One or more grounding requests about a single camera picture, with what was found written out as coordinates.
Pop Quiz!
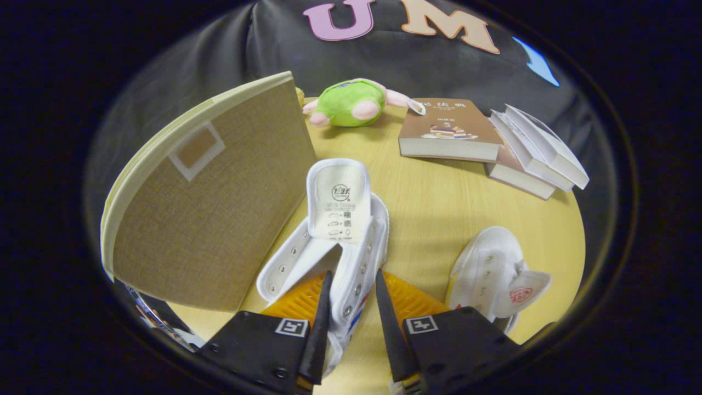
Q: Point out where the light brown book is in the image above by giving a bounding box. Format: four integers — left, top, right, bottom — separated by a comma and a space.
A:
398, 98, 504, 163

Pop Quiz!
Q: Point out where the white patterned book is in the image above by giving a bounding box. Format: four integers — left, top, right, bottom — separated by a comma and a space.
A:
489, 110, 575, 191

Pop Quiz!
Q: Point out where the dark brown book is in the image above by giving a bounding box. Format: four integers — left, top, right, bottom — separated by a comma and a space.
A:
485, 144, 557, 200

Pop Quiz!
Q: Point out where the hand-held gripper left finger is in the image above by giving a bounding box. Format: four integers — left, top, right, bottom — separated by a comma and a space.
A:
197, 270, 334, 395

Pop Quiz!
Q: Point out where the white book with dark picture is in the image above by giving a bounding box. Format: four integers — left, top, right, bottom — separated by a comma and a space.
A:
503, 104, 590, 190

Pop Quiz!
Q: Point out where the green and pink plush toy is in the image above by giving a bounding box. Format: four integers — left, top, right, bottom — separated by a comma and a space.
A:
303, 78, 426, 128

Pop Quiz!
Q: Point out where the white canvas high-top shoe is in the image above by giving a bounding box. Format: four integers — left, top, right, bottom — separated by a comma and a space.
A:
445, 226, 552, 335
256, 158, 390, 379

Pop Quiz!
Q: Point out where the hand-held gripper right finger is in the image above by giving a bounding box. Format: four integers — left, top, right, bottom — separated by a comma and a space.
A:
376, 269, 522, 395

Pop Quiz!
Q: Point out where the beige fabric storage box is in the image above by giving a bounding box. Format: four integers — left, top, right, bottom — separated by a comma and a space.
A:
100, 70, 318, 312

